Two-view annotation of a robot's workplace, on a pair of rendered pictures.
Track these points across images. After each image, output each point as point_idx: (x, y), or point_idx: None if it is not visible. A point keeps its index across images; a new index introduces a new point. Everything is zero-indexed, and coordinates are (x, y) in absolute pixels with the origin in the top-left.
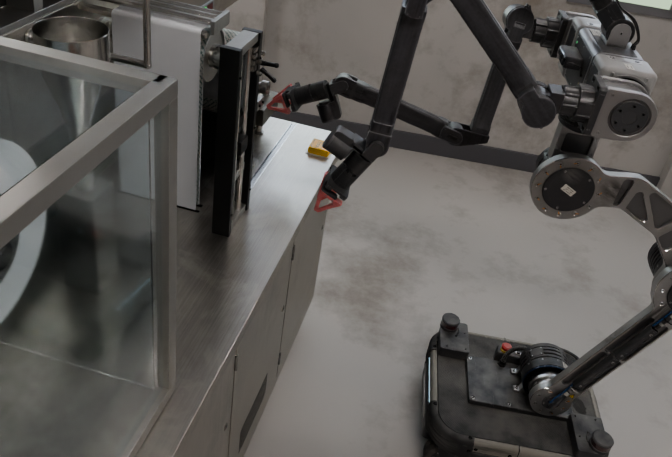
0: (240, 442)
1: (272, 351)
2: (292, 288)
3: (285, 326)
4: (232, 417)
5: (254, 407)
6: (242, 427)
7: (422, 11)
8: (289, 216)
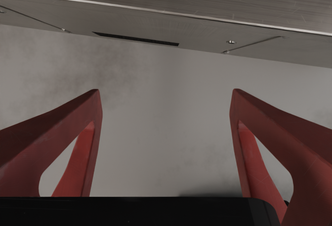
0: (100, 34)
1: (193, 42)
2: (281, 48)
3: (247, 50)
4: (32, 16)
5: (138, 39)
6: (98, 32)
7: None
8: None
